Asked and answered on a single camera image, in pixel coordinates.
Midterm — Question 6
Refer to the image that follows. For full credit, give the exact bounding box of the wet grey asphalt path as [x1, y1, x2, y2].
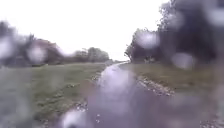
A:
[49, 61, 214, 128]

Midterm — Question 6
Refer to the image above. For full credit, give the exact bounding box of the grass field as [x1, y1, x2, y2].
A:
[0, 60, 116, 128]

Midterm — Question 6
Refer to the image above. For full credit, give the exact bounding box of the grass verge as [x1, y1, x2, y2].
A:
[119, 61, 224, 128]

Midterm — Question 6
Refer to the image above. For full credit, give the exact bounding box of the row of dark trees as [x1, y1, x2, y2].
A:
[124, 0, 224, 65]

